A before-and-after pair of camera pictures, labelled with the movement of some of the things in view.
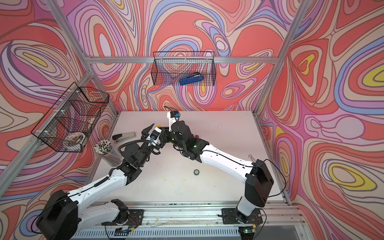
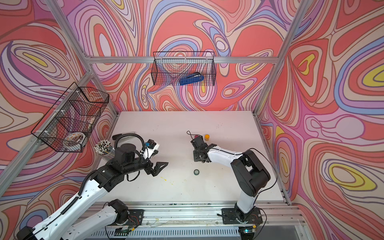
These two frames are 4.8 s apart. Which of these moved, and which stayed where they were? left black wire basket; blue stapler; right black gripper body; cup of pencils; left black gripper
Moved: right black gripper body; left black gripper
Stayed: blue stapler; left black wire basket; cup of pencils
